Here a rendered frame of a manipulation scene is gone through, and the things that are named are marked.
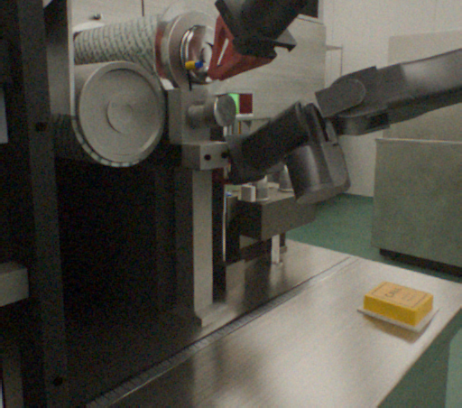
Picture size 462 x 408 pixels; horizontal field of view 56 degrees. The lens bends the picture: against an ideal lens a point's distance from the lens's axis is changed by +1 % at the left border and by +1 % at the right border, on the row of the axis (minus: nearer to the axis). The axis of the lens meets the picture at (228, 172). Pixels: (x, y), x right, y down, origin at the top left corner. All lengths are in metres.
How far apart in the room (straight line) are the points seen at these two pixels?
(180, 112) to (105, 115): 0.09
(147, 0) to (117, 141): 0.51
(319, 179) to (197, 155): 0.15
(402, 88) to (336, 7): 5.23
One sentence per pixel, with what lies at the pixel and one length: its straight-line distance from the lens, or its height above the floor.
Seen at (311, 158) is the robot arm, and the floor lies 1.12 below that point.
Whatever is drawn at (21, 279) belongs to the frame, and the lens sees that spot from 0.37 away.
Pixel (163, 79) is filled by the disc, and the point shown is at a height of 1.22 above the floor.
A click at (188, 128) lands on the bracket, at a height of 1.15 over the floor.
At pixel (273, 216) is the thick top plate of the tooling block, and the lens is 0.70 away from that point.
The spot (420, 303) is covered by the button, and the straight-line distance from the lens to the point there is 0.65.
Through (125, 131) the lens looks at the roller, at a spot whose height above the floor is 1.15.
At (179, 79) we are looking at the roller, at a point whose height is 1.22.
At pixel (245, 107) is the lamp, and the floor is 1.17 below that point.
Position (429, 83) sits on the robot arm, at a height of 1.21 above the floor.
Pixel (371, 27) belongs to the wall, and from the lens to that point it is 5.49.
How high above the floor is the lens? 1.19
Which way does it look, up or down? 9 degrees down
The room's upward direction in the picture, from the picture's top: straight up
